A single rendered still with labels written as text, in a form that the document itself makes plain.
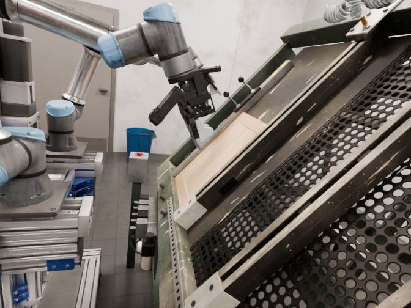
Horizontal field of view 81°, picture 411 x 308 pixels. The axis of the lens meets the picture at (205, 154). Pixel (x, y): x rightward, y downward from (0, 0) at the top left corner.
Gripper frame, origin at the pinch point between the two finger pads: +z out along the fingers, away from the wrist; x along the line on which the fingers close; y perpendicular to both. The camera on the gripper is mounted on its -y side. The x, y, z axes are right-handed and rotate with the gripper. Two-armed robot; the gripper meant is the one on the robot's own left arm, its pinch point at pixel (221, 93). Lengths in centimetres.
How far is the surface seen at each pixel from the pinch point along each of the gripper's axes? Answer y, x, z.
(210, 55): 30, -293, 6
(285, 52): -44, -29, 10
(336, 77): -47, 48, 10
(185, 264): 26, 94, 19
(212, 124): 18.7, -8.6, 16.3
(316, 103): -37, 51, 13
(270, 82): -26.7, 2.0, 11.5
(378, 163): -37, 95, 12
